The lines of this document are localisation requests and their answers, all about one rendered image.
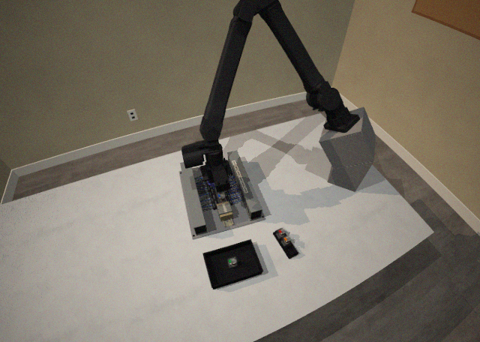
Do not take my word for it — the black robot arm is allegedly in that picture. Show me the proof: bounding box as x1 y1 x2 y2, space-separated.
181 0 360 193

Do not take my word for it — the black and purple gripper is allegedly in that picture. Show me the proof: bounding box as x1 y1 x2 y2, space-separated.
200 159 233 189

